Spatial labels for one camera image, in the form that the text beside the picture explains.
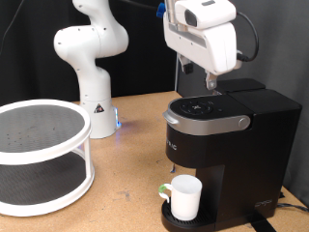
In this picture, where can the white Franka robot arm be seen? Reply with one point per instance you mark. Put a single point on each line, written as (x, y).
(93, 80)

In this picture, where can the blue camera mount clip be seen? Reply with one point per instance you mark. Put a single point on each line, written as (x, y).
(160, 10)

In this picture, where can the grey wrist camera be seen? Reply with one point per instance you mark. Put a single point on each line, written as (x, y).
(239, 63)

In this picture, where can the white two-tier turntable shelf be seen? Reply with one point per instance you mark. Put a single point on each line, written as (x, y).
(38, 129)

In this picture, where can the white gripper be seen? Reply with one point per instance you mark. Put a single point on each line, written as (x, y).
(212, 48)

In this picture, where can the black backdrop curtain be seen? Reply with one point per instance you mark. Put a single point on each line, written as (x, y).
(29, 58)

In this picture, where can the black Keurig coffee machine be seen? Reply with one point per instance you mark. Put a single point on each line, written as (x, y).
(244, 151)

